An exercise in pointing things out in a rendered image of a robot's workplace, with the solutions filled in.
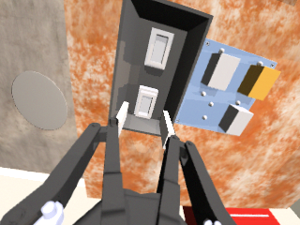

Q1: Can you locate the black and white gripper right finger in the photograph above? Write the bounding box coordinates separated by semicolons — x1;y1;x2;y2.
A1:
156;111;237;225

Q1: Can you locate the orange-yellow rectangular block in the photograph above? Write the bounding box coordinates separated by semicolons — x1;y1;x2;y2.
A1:
236;65;280;100

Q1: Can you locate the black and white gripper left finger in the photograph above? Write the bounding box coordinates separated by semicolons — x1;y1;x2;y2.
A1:
0;101;128;225

